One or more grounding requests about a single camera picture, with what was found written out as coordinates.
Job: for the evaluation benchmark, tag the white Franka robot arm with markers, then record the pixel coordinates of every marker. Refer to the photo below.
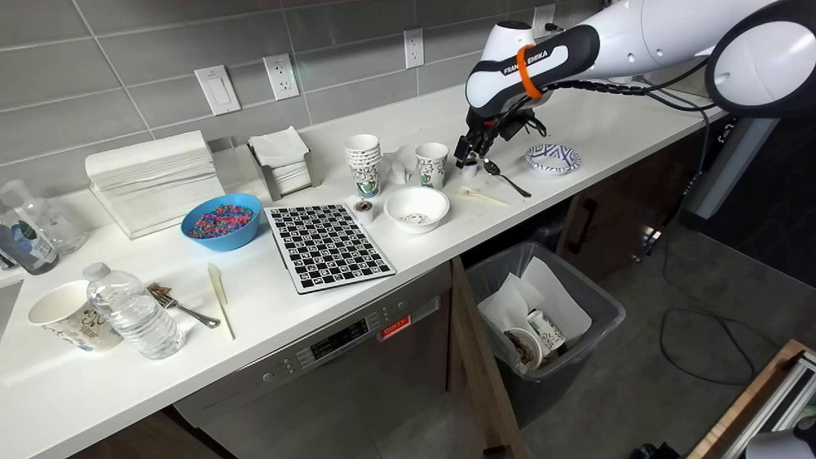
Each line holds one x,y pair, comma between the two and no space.
645,34

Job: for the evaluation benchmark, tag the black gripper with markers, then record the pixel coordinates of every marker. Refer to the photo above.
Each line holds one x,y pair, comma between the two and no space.
511,126

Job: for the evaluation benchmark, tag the discarded paper cup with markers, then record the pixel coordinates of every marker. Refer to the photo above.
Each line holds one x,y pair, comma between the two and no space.
526,347

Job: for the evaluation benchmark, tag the silver metal spoon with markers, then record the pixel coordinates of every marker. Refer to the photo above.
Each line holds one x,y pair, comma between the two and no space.
511,182

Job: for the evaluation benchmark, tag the blue patterned paper plate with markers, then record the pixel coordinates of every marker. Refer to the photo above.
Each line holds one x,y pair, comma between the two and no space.
551,159

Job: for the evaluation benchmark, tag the silver fork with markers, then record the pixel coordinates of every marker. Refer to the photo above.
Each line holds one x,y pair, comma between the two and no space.
181,306

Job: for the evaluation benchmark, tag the large floral paper cup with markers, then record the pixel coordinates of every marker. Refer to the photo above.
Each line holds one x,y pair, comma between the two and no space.
67,319

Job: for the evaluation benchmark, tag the open cabinet door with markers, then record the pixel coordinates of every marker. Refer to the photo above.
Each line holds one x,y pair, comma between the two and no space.
475,365

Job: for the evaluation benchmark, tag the white wall outlet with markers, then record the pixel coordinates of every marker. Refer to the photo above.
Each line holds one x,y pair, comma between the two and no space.
280,78
413,46
543,16

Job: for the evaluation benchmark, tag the blue bowl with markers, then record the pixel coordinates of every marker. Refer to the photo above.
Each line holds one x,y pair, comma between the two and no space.
246,236

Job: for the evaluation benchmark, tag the white wall switch plate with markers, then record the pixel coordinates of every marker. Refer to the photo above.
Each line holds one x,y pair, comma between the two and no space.
216,90

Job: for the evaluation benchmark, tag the glass jar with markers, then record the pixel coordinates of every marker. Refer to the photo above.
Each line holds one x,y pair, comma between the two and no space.
135,315

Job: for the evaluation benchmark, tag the wooden frame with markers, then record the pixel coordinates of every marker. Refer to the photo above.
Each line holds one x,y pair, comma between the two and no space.
748,403

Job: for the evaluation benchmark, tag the white ceramic bowl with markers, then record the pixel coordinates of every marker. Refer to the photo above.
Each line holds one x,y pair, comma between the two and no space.
417,204

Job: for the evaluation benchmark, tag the steel dishwasher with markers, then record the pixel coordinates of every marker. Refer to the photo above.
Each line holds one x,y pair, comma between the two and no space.
340,390

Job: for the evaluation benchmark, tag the clear plastic bottle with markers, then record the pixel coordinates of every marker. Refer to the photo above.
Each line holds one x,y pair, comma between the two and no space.
29,246

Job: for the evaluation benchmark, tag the grey trash bin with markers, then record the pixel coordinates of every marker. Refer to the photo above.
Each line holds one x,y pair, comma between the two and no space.
570,372

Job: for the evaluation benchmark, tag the clear plastic container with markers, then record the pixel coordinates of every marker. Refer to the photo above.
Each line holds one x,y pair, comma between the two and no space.
61,220

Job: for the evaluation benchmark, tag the black dotted pod tray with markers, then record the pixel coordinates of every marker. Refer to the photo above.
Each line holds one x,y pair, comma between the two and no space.
327,246

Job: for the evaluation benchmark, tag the small open coffee pod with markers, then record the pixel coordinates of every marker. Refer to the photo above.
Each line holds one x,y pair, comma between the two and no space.
363,208

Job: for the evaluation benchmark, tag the grey napkin dispenser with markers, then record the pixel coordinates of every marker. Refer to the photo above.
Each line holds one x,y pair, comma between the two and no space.
280,166

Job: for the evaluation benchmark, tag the wooden stick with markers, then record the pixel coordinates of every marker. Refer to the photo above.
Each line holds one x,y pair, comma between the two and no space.
219,293

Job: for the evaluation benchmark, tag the white waste paper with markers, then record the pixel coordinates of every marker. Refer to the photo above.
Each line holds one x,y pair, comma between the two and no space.
551,296

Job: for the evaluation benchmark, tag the colourful candy pile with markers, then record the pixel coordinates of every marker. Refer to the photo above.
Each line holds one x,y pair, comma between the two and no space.
219,220

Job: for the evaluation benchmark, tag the cream plastic spoon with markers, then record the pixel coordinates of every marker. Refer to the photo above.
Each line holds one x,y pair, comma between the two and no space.
479,198

